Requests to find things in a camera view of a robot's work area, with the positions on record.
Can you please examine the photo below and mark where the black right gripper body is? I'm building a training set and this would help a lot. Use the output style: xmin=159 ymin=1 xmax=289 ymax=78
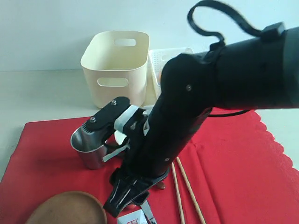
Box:
xmin=103 ymin=167 xmax=170 ymax=218

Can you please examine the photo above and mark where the red sausage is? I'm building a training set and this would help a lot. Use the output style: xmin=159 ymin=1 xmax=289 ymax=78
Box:
xmin=128 ymin=204 xmax=136 ymax=209

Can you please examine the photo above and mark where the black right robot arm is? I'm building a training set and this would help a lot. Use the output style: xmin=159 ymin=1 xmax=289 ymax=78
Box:
xmin=104 ymin=24 xmax=299 ymax=217

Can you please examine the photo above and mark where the steel table knife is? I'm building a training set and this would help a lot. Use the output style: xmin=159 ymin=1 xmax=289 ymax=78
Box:
xmin=140 ymin=200 xmax=157 ymax=224

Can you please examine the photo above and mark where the white red milk carton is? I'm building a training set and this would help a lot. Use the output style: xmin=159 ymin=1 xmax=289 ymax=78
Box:
xmin=117 ymin=209 xmax=148 ymax=224

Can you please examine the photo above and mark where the dark wooden spoon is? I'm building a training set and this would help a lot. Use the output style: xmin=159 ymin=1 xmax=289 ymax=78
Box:
xmin=155 ymin=181 xmax=166 ymax=190

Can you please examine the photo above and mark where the stainless steel cup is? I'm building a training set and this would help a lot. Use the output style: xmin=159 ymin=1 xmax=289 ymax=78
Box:
xmin=70 ymin=126 xmax=107 ymax=170

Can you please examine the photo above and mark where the right wooden chopstick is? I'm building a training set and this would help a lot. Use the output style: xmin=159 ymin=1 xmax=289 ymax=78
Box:
xmin=176 ymin=157 xmax=206 ymax=224

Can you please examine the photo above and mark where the wooden chopstick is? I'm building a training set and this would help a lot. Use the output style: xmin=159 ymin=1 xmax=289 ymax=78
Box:
xmin=176 ymin=157 xmax=206 ymax=224
xmin=171 ymin=163 xmax=185 ymax=224

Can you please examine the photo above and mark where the left wooden chopstick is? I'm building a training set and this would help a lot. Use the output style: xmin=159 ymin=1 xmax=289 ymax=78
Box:
xmin=171 ymin=163 xmax=185 ymax=224

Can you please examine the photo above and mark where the brown wooden plate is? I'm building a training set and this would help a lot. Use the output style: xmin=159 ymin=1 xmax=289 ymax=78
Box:
xmin=26 ymin=191 xmax=107 ymax=224

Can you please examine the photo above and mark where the cream plastic storage bin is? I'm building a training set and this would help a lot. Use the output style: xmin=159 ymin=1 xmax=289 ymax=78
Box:
xmin=80 ymin=31 xmax=150 ymax=108

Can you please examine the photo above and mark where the white perforated plastic basket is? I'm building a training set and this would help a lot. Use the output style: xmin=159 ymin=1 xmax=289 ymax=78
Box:
xmin=149 ymin=47 xmax=193 ymax=102

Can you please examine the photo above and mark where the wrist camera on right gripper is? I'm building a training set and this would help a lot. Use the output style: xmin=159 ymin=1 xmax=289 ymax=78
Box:
xmin=82 ymin=97 xmax=144 ymax=134

